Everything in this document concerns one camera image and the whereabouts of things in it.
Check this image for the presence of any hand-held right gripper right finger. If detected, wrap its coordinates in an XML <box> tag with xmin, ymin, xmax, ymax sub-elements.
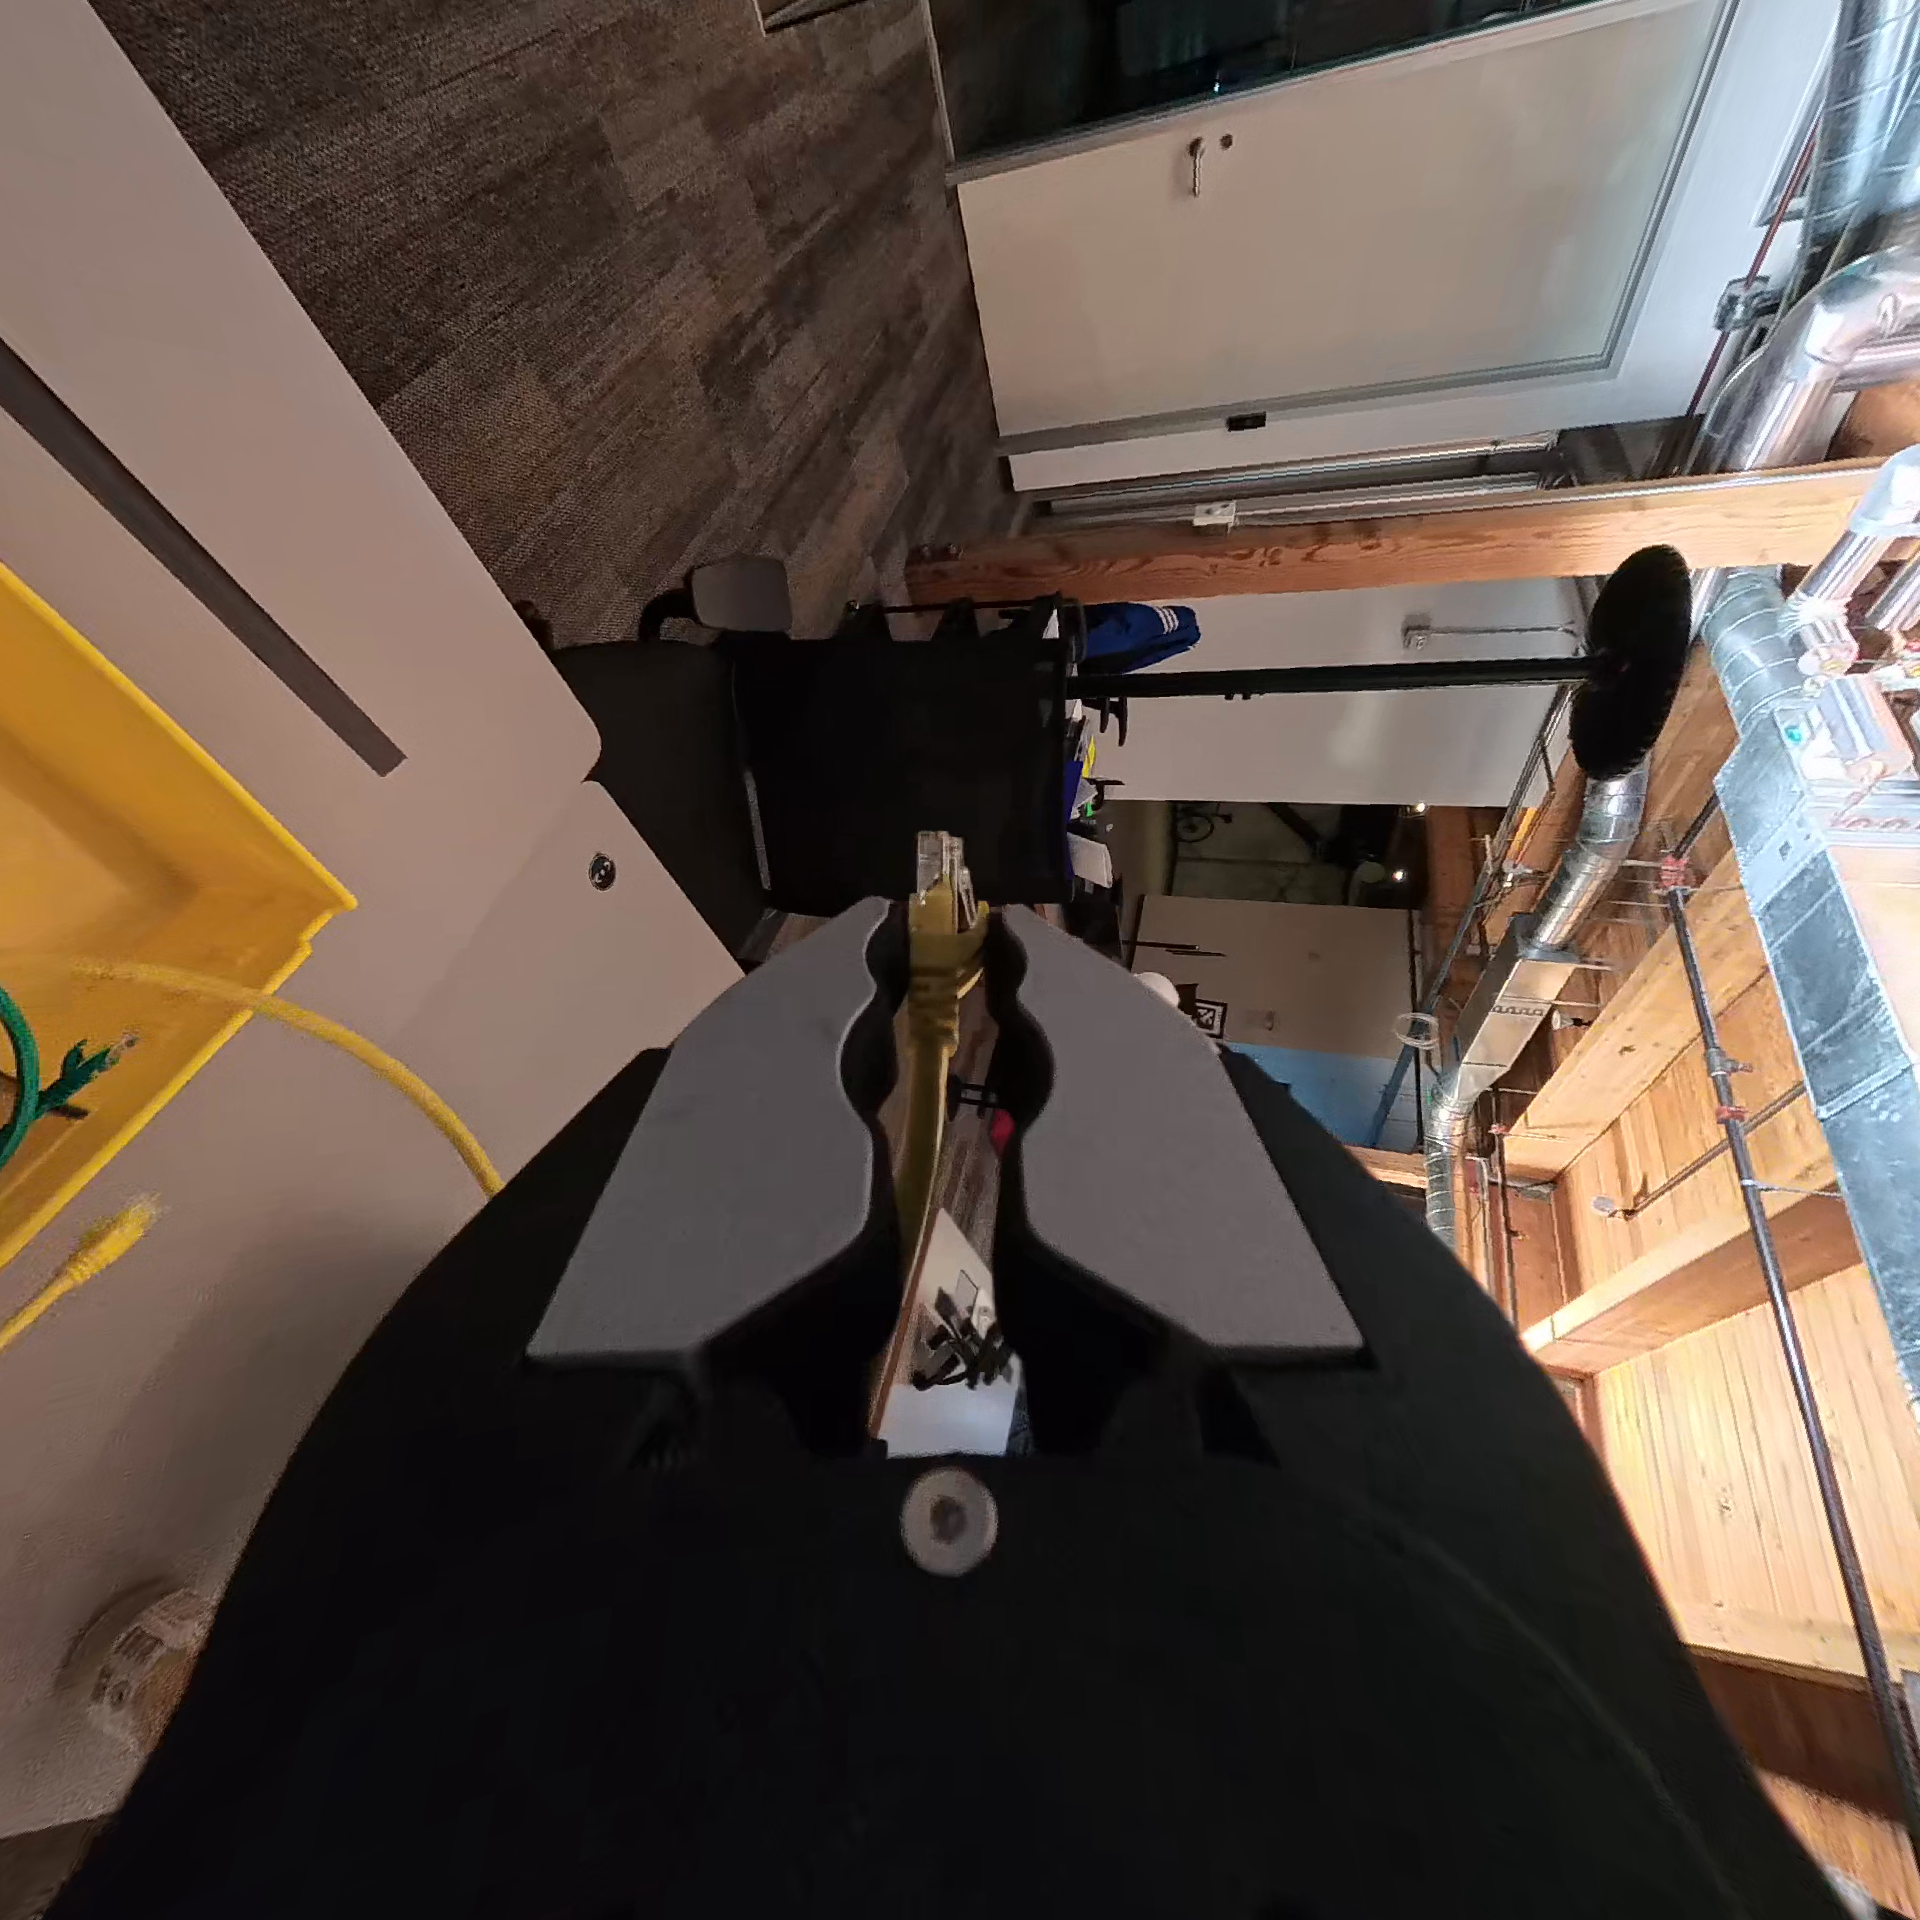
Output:
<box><xmin>991</xmin><ymin>907</ymin><xmax>1367</xmax><ymax>1443</ymax></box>

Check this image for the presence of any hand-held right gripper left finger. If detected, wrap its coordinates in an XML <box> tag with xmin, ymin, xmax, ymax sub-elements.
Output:
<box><xmin>528</xmin><ymin>895</ymin><xmax>913</xmax><ymax>1443</ymax></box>

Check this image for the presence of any yellow ethernet cable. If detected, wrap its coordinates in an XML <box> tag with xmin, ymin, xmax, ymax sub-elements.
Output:
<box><xmin>0</xmin><ymin>829</ymin><xmax>992</xmax><ymax>1427</ymax></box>

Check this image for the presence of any yellow plastic bin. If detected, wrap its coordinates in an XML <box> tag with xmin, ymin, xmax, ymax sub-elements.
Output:
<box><xmin>0</xmin><ymin>563</ymin><xmax>360</xmax><ymax>1268</ymax></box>

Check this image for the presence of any black office chair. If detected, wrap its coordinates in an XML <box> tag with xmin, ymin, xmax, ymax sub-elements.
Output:
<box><xmin>518</xmin><ymin>556</ymin><xmax>1081</xmax><ymax>963</ymax></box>

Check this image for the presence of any black standing pole lamp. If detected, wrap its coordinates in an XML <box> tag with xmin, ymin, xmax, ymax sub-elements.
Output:
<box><xmin>1072</xmin><ymin>544</ymin><xmax>1697</xmax><ymax>781</ymax></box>

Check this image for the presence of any black ceiling pipe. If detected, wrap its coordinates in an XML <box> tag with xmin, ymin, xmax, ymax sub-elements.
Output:
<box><xmin>1662</xmin><ymin>883</ymin><xmax>1920</xmax><ymax>1779</ymax></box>

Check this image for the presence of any wooden beam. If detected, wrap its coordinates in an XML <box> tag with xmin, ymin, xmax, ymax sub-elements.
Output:
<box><xmin>907</xmin><ymin>450</ymin><xmax>1920</xmax><ymax>600</ymax></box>

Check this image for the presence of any white door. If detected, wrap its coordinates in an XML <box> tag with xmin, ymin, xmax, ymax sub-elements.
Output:
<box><xmin>945</xmin><ymin>0</ymin><xmax>1847</xmax><ymax>495</ymax></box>

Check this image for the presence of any silver spiral duct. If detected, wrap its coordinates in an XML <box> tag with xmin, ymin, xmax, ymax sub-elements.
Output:
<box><xmin>1423</xmin><ymin>750</ymin><xmax>1656</xmax><ymax>1250</ymax></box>

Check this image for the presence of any grey rectangular duct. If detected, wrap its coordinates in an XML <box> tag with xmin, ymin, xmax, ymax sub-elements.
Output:
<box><xmin>1711</xmin><ymin>568</ymin><xmax>1920</xmax><ymax>1412</ymax></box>

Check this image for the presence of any green ethernet cable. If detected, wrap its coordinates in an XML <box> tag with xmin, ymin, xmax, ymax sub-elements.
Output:
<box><xmin>0</xmin><ymin>982</ymin><xmax>139</xmax><ymax>1172</ymax></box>

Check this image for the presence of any silver round pipe duct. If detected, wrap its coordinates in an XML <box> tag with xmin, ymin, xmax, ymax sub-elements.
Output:
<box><xmin>1711</xmin><ymin>0</ymin><xmax>1920</xmax><ymax>472</ymax></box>

